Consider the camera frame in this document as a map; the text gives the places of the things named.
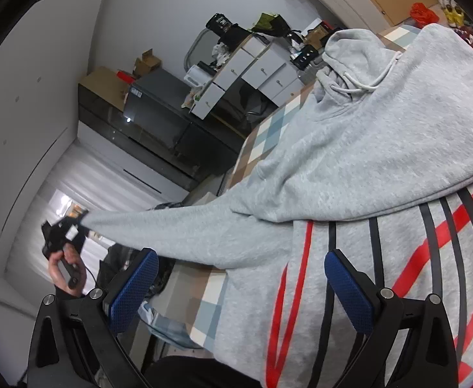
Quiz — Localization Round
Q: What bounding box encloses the clear plastic bag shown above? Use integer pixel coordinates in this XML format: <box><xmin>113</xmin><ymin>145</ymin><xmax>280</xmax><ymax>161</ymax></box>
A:
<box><xmin>137</xmin><ymin>303</ymin><xmax>205</xmax><ymax>351</ymax></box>

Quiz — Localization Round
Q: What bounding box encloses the white curtain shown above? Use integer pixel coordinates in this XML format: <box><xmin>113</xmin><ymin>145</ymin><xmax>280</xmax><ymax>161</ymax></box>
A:
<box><xmin>2</xmin><ymin>141</ymin><xmax>189</xmax><ymax>321</ymax></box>

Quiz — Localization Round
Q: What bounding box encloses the yellow toy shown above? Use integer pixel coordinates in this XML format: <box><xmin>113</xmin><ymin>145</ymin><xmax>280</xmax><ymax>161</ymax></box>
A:
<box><xmin>438</xmin><ymin>0</ymin><xmax>468</xmax><ymax>27</ymax></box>

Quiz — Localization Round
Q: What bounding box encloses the grey hoodie with red print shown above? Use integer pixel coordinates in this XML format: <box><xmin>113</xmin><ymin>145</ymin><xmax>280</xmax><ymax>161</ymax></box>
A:
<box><xmin>83</xmin><ymin>23</ymin><xmax>473</xmax><ymax>388</ymax></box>

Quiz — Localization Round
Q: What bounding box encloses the small white appliance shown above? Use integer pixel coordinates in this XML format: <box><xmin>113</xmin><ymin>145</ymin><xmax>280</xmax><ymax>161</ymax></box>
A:
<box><xmin>185</xmin><ymin>65</ymin><xmax>213</xmax><ymax>88</ymax></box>

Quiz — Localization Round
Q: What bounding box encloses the black cable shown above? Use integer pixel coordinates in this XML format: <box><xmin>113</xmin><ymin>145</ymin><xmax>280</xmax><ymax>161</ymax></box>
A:
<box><xmin>79</xmin><ymin>264</ymin><xmax>100</xmax><ymax>292</ymax></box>

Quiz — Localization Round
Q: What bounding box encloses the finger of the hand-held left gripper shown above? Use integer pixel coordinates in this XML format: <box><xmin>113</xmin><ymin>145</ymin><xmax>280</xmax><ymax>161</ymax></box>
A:
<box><xmin>59</xmin><ymin>214</ymin><xmax>89</xmax><ymax>237</ymax></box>

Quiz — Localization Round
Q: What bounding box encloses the large brown cardboard box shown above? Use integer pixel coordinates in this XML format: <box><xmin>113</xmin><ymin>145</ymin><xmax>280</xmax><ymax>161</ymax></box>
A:
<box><xmin>79</xmin><ymin>67</ymin><xmax>134</xmax><ymax>111</ymax></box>

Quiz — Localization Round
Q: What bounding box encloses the dark grey metal box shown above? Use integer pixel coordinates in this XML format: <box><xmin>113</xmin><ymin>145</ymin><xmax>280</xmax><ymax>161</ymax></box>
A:
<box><xmin>122</xmin><ymin>67</ymin><xmax>199</xmax><ymax>151</ymax></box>

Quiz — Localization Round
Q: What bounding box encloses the red plastic bag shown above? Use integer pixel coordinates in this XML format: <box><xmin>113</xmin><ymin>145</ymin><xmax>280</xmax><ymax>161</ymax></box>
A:
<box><xmin>409</xmin><ymin>2</ymin><xmax>440</xmax><ymax>27</ymax></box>

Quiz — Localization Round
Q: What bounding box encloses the small open cardboard box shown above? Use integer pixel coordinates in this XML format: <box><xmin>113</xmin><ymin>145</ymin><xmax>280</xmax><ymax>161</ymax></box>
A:
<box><xmin>133</xmin><ymin>48</ymin><xmax>163</xmax><ymax>80</ymax></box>

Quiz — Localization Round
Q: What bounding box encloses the checkered blanket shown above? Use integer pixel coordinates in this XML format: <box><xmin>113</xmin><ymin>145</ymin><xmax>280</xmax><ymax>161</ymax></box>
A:
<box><xmin>186</xmin><ymin>24</ymin><xmax>423</xmax><ymax>350</ymax></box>

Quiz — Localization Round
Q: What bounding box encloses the grey rounded panel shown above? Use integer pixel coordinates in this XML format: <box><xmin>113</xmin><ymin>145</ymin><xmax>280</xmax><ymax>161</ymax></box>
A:
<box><xmin>183</xmin><ymin>28</ymin><xmax>221</xmax><ymax>72</ymax></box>

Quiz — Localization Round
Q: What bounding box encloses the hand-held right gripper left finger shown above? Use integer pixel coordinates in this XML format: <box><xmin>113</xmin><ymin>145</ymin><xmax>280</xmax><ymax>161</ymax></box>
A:
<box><xmin>26</xmin><ymin>247</ymin><xmax>160</xmax><ymax>388</ymax></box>

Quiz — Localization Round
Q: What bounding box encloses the black device with white dots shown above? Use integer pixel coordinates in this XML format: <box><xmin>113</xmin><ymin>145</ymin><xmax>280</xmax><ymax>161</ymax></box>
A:
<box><xmin>291</xmin><ymin>46</ymin><xmax>320</xmax><ymax>70</ymax></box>

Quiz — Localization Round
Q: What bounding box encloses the black glossy low cabinet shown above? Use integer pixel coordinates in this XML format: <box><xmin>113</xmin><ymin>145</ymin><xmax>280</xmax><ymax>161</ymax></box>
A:
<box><xmin>78</xmin><ymin>83</ymin><xmax>246</xmax><ymax>191</ymax></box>

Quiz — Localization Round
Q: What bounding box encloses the green and black bag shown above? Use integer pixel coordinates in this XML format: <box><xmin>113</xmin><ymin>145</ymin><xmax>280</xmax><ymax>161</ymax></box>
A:
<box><xmin>248</xmin><ymin>13</ymin><xmax>292</xmax><ymax>36</ymax></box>

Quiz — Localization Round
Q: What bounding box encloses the white drawer cabinet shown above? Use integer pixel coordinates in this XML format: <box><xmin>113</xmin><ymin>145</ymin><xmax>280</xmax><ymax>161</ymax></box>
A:
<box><xmin>190</xmin><ymin>34</ymin><xmax>306</xmax><ymax>121</ymax></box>

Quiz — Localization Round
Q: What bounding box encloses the person's left hand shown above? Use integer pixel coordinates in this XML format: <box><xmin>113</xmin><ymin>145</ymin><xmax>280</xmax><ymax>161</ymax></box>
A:
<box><xmin>48</xmin><ymin>250</ymin><xmax>85</xmax><ymax>296</ymax></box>

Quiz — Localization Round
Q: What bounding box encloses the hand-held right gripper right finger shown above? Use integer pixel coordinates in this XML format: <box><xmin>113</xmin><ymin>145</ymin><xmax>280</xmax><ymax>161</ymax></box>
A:
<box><xmin>324</xmin><ymin>248</ymin><xmax>460</xmax><ymax>388</ymax></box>

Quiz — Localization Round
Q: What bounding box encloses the person's dark clothing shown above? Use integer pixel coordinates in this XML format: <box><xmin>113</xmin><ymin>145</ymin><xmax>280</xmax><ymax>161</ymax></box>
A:
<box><xmin>141</xmin><ymin>355</ymin><xmax>263</xmax><ymax>388</ymax></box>

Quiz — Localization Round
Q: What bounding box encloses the white crumpled cloth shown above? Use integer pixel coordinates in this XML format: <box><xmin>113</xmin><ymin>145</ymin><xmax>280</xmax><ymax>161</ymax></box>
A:
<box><xmin>212</xmin><ymin>44</ymin><xmax>231</xmax><ymax>68</ymax></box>

